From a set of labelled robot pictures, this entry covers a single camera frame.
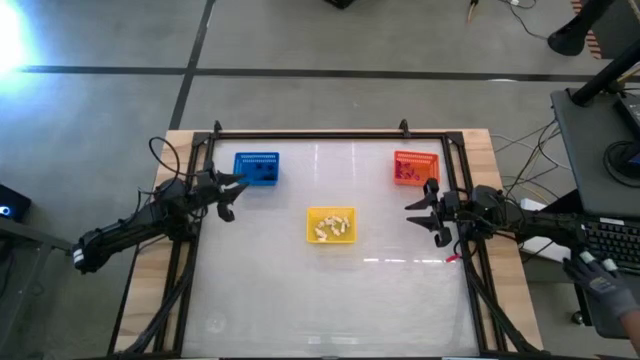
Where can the blue plastic basket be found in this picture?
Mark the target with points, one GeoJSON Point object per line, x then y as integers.
{"type": "Point", "coordinates": [250, 160]}

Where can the person's forearm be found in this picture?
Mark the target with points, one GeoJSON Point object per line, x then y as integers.
{"type": "Point", "coordinates": [634, 332]}

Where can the black backlit keyboard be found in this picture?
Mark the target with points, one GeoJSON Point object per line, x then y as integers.
{"type": "Point", "coordinates": [620, 240]}

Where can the orange plastic basket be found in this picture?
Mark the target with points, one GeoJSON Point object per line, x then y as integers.
{"type": "Point", "coordinates": [427, 165]}

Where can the black diagonal beam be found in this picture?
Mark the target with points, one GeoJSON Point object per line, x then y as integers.
{"type": "Point", "coordinates": [567, 197]}

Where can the black chair base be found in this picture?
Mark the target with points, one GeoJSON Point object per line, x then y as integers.
{"type": "Point", "coordinates": [570, 37]}

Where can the grey desk panel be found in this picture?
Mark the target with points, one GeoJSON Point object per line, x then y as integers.
{"type": "Point", "coordinates": [585, 150]}

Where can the yellow plastic basket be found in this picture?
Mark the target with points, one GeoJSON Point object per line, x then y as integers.
{"type": "Point", "coordinates": [312, 215]}

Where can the black monitor pole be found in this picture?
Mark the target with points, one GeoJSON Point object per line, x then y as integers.
{"type": "Point", "coordinates": [600, 80]}

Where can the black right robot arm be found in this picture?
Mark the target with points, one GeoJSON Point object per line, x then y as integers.
{"type": "Point", "coordinates": [550, 227]}

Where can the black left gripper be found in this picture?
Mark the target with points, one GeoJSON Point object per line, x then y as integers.
{"type": "Point", "coordinates": [210, 192]}

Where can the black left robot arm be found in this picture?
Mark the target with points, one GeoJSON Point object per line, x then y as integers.
{"type": "Point", "coordinates": [125, 230]}

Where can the small white box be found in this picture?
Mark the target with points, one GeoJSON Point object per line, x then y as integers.
{"type": "Point", "coordinates": [530, 204]}

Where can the grey metal stand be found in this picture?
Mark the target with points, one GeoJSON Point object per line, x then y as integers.
{"type": "Point", "coordinates": [30, 240]}

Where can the black device with blue light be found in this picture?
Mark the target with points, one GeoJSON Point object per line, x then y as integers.
{"type": "Point", "coordinates": [12, 202]}

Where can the round black stand base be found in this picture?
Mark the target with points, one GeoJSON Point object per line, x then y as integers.
{"type": "Point", "coordinates": [622, 160]}

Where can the white paper sheet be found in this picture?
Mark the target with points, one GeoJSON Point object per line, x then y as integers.
{"type": "Point", "coordinates": [545, 248]}

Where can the person's hand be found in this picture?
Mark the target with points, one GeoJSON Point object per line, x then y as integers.
{"type": "Point", "coordinates": [600, 282]}

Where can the grey keyboard desk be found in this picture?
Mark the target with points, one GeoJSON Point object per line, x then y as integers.
{"type": "Point", "coordinates": [600, 325]}

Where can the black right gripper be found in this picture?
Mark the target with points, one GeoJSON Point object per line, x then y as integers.
{"type": "Point", "coordinates": [450, 207]}

